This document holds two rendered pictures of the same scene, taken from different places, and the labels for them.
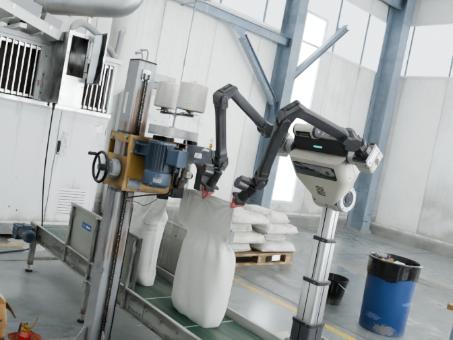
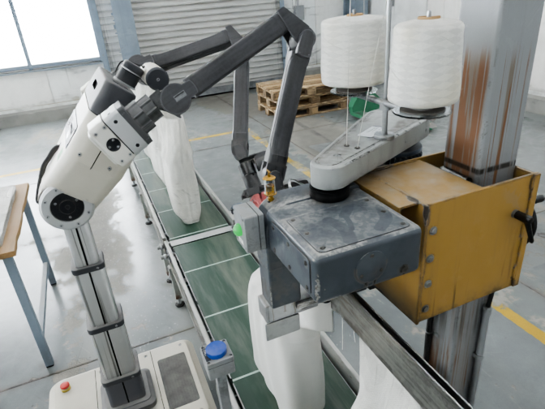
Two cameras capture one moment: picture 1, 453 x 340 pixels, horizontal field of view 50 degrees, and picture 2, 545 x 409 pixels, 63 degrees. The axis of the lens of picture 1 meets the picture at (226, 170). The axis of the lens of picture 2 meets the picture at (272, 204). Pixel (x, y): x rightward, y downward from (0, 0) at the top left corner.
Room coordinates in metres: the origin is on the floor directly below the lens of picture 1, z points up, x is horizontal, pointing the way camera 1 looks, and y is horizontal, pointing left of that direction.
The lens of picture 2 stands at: (3.89, 0.44, 1.76)
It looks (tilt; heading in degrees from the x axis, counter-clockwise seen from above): 26 degrees down; 200
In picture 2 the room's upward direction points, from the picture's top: 5 degrees counter-clockwise
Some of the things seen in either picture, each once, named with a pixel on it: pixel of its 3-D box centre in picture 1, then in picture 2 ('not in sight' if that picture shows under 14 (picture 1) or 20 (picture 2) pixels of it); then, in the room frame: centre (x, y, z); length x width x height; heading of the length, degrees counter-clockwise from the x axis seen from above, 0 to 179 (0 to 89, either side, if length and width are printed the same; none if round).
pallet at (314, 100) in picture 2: not in sight; (302, 95); (-2.84, -1.35, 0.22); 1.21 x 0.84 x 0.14; 131
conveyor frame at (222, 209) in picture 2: not in sight; (168, 181); (0.90, -1.56, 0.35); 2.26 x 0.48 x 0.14; 41
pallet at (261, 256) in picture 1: (238, 249); not in sight; (6.18, -0.35, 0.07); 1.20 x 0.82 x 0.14; 133
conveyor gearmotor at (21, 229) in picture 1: (26, 232); not in sight; (4.00, 1.55, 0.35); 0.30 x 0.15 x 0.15; 41
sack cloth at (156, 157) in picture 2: not in sight; (160, 135); (0.87, -1.59, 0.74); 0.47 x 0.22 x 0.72; 42
